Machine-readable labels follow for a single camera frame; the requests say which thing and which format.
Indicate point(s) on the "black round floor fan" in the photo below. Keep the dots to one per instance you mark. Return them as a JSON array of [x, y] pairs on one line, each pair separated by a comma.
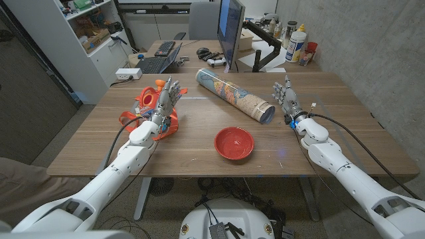
[[161, 186]]

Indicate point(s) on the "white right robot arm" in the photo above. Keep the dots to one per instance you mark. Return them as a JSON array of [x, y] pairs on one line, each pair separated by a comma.
[[348, 179]]

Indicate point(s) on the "rolled paper map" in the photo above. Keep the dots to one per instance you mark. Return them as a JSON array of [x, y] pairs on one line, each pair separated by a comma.
[[232, 94]]

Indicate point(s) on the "black keyboard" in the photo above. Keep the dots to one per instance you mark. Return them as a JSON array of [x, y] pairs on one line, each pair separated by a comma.
[[165, 48]]

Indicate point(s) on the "cardboard box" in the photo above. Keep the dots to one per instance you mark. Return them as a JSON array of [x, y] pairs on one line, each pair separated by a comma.
[[94, 40]]

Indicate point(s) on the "clear glass cup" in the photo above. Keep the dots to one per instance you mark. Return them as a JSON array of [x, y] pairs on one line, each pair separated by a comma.
[[305, 58]]

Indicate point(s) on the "yellow cap bottle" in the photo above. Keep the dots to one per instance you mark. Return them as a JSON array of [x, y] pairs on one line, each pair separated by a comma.
[[301, 28]]

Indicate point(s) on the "white shelf cabinet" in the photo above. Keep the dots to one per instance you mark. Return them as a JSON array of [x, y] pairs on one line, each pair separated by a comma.
[[66, 56]]

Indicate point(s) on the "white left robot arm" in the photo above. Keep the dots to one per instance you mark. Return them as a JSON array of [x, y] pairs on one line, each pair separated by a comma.
[[109, 176]]

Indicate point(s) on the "light wooden box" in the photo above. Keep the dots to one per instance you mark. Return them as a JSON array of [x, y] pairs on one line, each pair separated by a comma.
[[246, 40]]

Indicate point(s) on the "grey office chair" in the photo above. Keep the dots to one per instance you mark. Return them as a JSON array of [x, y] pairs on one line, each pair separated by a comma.
[[204, 20]]

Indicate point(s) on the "white game controller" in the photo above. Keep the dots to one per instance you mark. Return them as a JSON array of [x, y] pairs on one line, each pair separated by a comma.
[[216, 62]]

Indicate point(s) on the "black computer monitor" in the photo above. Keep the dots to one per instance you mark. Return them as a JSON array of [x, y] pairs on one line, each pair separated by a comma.
[[229, 30]]

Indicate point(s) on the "person's leg beige trousers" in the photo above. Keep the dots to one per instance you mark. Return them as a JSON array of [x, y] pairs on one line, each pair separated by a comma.
[[26, 189]]

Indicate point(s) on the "red bowl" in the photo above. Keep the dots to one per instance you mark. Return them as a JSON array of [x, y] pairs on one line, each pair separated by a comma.
[[234, 146]]

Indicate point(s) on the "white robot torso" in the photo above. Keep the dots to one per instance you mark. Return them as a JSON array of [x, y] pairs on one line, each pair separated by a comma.
[[232, 212]]

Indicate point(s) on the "black open laptop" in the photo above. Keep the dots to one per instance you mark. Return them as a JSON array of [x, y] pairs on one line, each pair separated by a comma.
[[152, 64]]

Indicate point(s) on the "black remote control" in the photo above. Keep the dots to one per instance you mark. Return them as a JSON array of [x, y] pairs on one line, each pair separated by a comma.
[[210, 55]]

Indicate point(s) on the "dark lid jar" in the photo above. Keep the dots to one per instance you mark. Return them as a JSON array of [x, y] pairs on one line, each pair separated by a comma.
[[289, 31]]

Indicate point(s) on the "white paper sheet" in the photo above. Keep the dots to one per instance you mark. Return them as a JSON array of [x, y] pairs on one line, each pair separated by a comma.
[[265, 49]]

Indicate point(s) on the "black computer mouse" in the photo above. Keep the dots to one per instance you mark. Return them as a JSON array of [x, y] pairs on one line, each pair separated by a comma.
[[202, 51]]

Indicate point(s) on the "grey table leg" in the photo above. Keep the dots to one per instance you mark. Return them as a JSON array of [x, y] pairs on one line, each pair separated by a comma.
[[142, 199], [309, 199]]

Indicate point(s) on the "white wipes canister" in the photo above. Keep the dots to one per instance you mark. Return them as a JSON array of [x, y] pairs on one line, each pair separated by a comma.
[[295, 46]]

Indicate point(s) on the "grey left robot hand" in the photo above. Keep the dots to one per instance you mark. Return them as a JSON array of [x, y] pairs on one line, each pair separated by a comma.
[[166, 99]]

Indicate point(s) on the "orange plastic watering can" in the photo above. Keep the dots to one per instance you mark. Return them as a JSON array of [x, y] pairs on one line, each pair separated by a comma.
[[147, 99]]

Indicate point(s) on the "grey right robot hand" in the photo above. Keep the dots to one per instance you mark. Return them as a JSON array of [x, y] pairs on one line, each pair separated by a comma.
[[289, 99]]

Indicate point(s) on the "white power strip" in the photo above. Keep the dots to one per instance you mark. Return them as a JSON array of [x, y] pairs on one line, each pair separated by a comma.
[[127, 73]]

